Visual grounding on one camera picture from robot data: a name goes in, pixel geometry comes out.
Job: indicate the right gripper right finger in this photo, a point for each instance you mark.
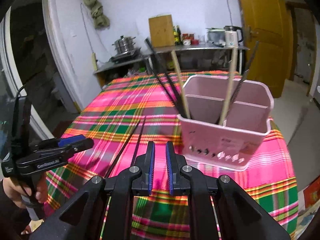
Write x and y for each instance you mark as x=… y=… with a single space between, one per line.
x=218 y=207

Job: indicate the white electric kettle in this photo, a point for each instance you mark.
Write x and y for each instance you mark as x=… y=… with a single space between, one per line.
x=233 y=35

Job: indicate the person's left hand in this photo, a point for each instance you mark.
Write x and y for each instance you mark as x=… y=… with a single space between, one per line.
x=14 y=190

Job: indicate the yellow wooden door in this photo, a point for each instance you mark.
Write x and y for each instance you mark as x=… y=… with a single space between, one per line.
x=266 y=22

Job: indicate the black chopstick silver tip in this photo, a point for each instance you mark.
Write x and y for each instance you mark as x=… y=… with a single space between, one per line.
x=138 y=143

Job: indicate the black gas stove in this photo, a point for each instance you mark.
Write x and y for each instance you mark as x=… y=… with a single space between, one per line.
x=126 y=56

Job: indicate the pink plastic utensil holder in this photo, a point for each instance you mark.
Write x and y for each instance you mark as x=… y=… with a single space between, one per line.
x=233 y=143

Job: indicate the red lidded jar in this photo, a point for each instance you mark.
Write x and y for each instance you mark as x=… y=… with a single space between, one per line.
x=185 y=39

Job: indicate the beige wooden chopstick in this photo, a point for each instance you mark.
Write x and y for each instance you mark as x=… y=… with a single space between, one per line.
x=229 y=90
x=178 y=72

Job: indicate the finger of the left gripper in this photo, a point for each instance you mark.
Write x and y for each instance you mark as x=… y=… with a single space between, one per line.
x=79 y=146
x=70 y=140

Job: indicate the metal kitchen counter shelf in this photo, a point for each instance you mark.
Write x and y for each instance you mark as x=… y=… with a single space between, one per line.
x=192 y=58

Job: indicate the thin black chopstick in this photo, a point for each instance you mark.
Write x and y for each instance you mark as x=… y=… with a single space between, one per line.
x=248 y=64

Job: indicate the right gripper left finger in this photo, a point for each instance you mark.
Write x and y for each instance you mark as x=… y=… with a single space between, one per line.
x=102 y=208

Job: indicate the green hanging cloth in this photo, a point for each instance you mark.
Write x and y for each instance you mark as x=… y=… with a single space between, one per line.
x=96 y=9

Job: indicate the stainless steel steamer pot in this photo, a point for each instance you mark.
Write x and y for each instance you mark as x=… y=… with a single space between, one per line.
x=124 y=44

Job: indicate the wooden cutting board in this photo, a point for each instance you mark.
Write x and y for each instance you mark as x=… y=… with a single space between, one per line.
x=161 y=31

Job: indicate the dark sauce bottle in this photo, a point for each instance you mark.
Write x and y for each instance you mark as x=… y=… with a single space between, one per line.
x=178 y=35

